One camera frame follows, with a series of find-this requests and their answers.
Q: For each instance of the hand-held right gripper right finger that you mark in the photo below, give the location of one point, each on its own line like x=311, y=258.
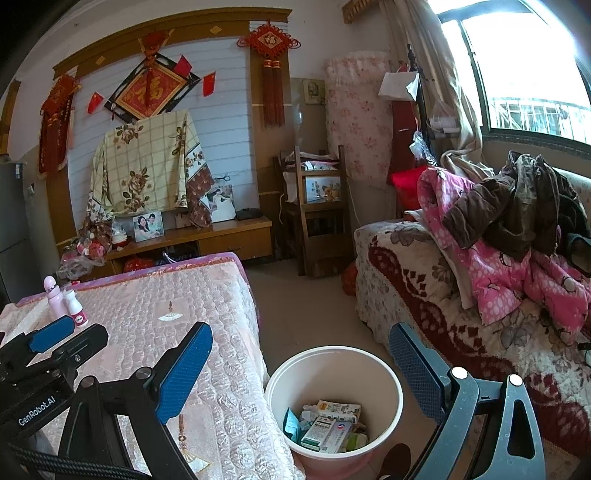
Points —
x=415, y=369

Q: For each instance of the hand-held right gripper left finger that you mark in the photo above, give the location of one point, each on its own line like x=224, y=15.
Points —
x=184, y=369

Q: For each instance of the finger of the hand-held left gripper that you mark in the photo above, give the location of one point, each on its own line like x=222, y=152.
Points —
x=51, y=334
x=87, y=341

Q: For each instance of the white round bin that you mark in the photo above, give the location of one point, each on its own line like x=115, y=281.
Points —
x=323, y=369

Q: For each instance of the blue white medicine box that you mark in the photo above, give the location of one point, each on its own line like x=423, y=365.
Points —
x=325, y=434

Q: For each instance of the white pill bottle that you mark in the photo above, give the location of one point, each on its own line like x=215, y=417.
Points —
x=76, y=309

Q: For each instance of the pink bottle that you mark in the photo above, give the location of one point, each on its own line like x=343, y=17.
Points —
x=55, y=300

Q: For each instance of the sofa with floral blanket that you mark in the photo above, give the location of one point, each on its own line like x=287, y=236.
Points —
x=415, y=286

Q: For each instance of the small green white carton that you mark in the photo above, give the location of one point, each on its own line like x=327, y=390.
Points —
x=339, y=408

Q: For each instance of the wrapped flower bouquet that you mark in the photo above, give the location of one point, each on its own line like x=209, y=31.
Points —
x=92, y=244

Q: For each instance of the grey refrigerator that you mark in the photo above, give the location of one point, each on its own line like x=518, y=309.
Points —
x=18, y=230

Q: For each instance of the red bag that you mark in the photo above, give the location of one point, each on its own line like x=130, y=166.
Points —
x=349, y=279

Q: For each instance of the teal packet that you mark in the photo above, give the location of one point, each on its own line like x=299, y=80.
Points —
x=292, y=424

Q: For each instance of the pink dotted jacket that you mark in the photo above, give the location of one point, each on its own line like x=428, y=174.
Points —
x=498, y=277

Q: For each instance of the framed couple photo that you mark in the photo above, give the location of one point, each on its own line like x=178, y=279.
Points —
x=147, y=226

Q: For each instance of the wooden cabinet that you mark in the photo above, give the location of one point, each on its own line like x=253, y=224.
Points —
x=231, y=235

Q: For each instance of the dark wooden chair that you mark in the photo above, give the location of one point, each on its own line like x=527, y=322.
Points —
x=323, y=230

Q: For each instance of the small black box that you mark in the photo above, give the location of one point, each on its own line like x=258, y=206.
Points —
x=248, y=213

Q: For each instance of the wedding photo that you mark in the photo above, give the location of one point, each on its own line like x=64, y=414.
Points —
x=221, y=203

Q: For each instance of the red cushion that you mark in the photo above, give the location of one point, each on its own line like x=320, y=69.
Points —
x=406, y=184

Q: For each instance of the yellow floral cloth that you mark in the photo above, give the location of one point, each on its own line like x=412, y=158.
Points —
x=147, y=161

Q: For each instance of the brown jacket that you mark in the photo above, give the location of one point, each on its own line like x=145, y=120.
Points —
x=521, y=207

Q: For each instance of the white floral printed box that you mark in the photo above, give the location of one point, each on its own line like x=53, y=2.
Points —
x=323, y=189

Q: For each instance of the small red flag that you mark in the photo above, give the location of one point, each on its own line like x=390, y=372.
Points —
x=183, y=65
x=95, y=102
x=209, y=84

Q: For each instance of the clear plastic bag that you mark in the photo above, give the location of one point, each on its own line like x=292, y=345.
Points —
x=443, y=115

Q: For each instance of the pink floral covered appliance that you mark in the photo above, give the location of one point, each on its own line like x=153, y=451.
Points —
x=360, y=115

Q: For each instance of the black coat rack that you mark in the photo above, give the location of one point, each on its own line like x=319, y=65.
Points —
x=424, y=106

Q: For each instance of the white paper bag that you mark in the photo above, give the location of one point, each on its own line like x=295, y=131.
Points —
x=397, y=85

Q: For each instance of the small red knot ornament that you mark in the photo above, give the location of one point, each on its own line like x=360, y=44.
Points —
x=154, y=46

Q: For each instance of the window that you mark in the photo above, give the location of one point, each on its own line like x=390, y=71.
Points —
x=531, y=69

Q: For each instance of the large red knot ornament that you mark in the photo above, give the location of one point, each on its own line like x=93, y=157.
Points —
x=270, y=41

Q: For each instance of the beige curtain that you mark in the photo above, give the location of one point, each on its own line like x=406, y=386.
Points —
x=415, y=27

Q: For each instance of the red tasselled wall hanging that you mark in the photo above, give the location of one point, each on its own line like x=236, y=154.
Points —
x=55, y=120

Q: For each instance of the red diamond wall hanging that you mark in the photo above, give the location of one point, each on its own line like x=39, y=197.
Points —
x=150, y=90

